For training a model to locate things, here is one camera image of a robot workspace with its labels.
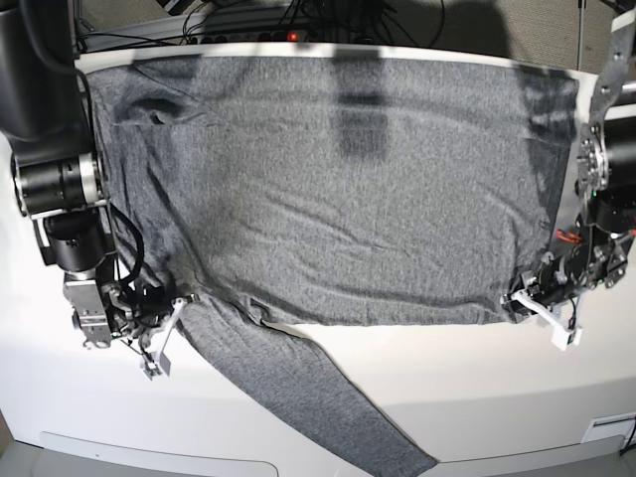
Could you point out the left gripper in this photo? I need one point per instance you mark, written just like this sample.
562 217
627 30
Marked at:
552 281

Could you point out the grey long-sleeve T-shirt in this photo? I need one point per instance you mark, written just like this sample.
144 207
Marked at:
353 191

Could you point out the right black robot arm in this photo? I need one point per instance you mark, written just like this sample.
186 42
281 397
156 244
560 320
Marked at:
60 185

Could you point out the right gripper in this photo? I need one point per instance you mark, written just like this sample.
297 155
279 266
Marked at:
134 316

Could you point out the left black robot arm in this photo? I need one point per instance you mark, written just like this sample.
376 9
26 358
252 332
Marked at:
605 185

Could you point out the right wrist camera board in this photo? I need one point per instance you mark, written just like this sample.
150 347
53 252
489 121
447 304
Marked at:
150 370

